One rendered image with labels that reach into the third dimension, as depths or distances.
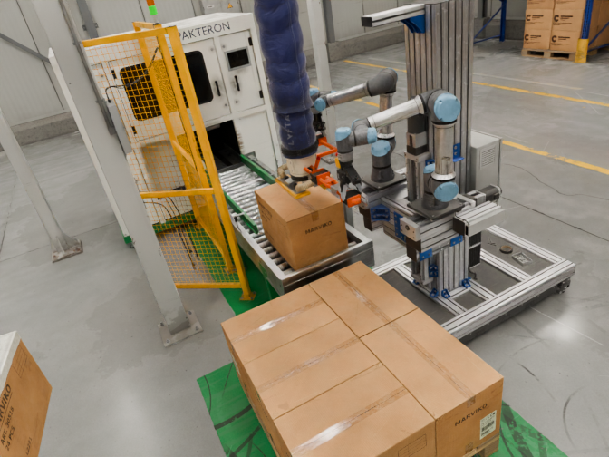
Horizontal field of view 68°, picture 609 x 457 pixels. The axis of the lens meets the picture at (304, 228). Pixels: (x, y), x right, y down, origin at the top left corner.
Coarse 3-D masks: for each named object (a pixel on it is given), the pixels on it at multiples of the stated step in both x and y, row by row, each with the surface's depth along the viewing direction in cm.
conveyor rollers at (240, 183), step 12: (240, 168) 483; (228, 180) 463; (240, 180) 451; (252, 180) 447; (264, 180) 442; (228, 192) 431; (240, 192) 427; (252, 192) 422; (240, 204) 408; (252, 204) 404; (252, 216) 387; (264, 240) 349; (348, 240) 328; (276, 252) 327; (276, 264) 318; (288, 264) 312
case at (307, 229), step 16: (256, 192) 324; (272, 192) 320; (320, 192) 308; (272, 208) 300; (288, 208) 296; (304, 208) 292; (320, 208) 288; (336, 208) 292; (272, 224) 315; (288, 224) 281; (304, 224) 286; (320, 224) 292; (336, 224) 297; (272, 240) 332; (288, 240) 291; (304, 240) 291; (320, 240) 297; (336, 240) 303; (288, 256) 304; (304, 256) 296; (320, 256) 302
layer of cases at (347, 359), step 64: (256, 320) 267; (320, 320) 258; (384, 320) 250; (256, 384) 225; (320, 384) 219; (384, 384) 213; (448, 384) 207; (320, 448) 190; (384, 448) 186; (448, 448) 208
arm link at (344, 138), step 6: (336, 132) 212; (342, 132) 210; (348, 132) 211; (336, 138) 213; (342, 138) 211; (348, 138) 212; (336, 144) 216; (342, 144) 213; (348, 144) 213; (354, 144) 214; (342, 150) 214; (348, 150) 214
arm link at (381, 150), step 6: (372, 144) 281; (378, 144) 280; (384, 144) 278; (390, 144) 285; (372, 150) 279; (378, 150) 276; (384, 150) 276; (390, 150) 281; (372, 156) 281; (378, 156) 278; (384, 156) 278; (390, 156) 281; (372, 162) 284; (378, 162) 281; (384, 162) 280; (390, 162) 283
